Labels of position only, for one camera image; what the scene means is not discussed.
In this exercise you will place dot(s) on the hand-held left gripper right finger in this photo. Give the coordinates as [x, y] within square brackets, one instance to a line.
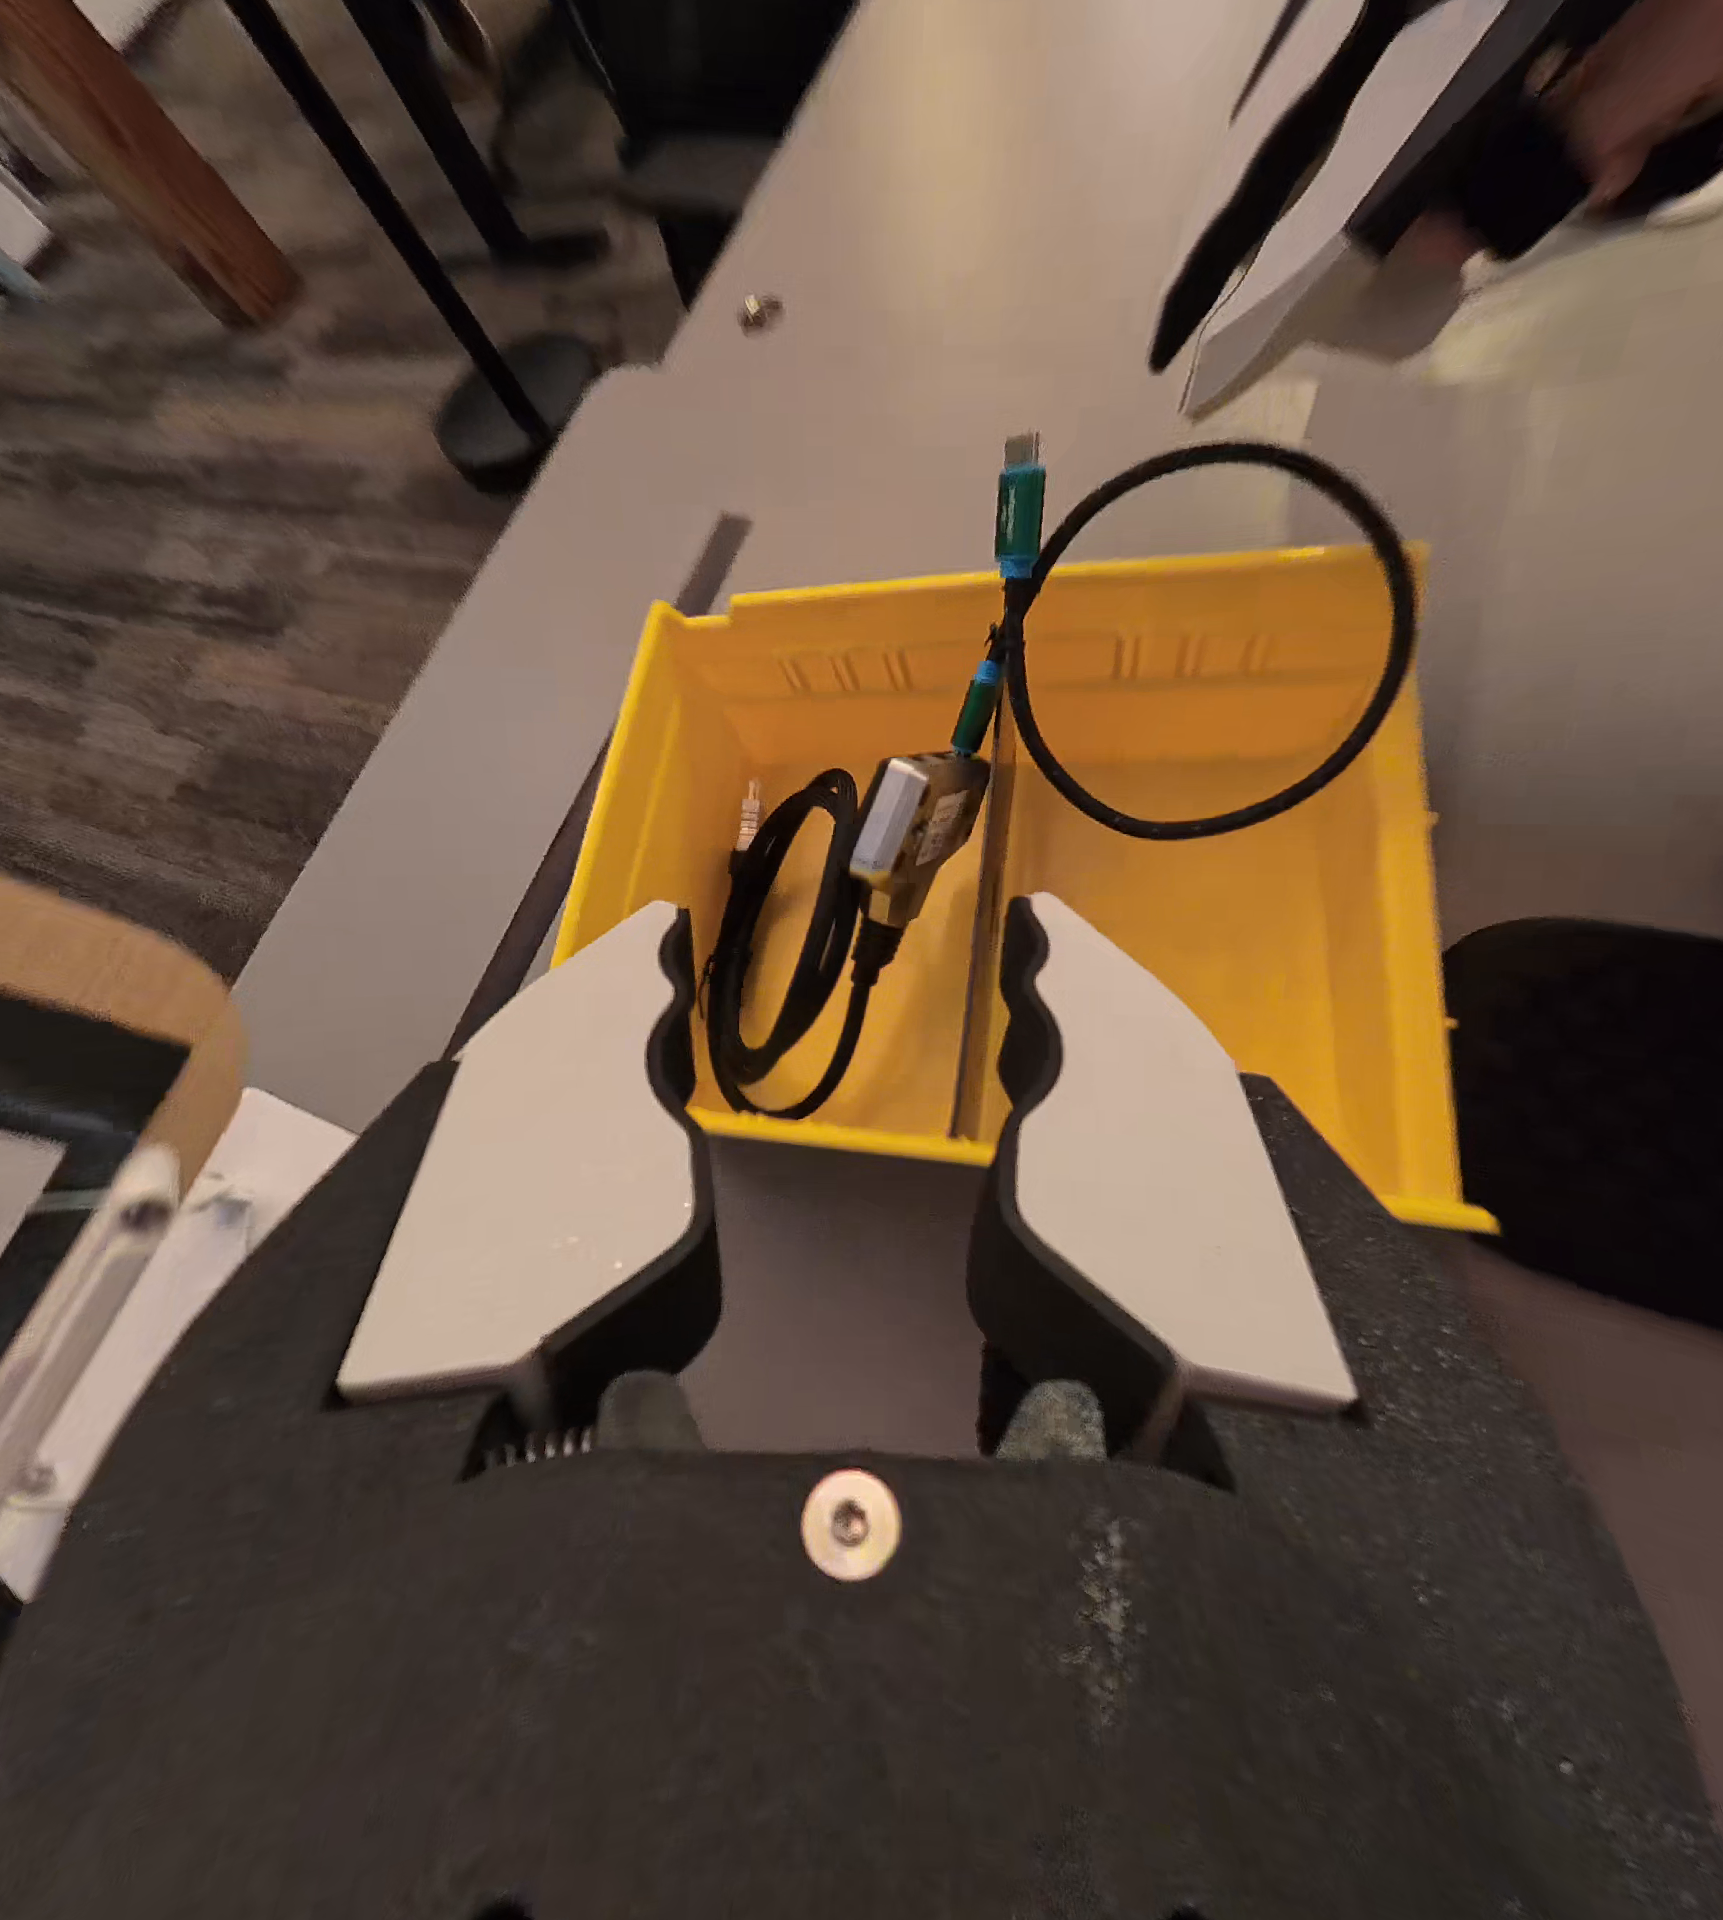
[1162, 1184]

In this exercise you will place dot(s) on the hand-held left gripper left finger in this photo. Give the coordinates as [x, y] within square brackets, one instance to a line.
[533, 1201]

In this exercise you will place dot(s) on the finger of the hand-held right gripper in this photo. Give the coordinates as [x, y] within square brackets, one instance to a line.
[1296, 285]

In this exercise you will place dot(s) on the yellow plastic bin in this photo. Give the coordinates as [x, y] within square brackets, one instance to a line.
[1252, 931]

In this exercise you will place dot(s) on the silver hdmi adapter hub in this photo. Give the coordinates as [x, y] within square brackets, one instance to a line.
[899, 818]

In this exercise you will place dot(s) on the person's right hand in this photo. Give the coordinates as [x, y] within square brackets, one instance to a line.
[1702, 60]

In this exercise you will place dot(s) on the dark bin divider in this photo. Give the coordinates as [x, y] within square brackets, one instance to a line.
[985, 960]

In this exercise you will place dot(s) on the wood framed display stand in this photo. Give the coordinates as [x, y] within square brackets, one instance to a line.
[127, 931]

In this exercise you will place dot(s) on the metal table bolt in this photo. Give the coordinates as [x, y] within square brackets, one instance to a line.
[761, 315]

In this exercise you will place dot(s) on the brown wooden beam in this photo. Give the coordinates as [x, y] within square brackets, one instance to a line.
[127, 134]

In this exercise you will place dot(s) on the black stanchion post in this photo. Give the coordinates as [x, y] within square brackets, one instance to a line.
[459, 150]
[517, 421]

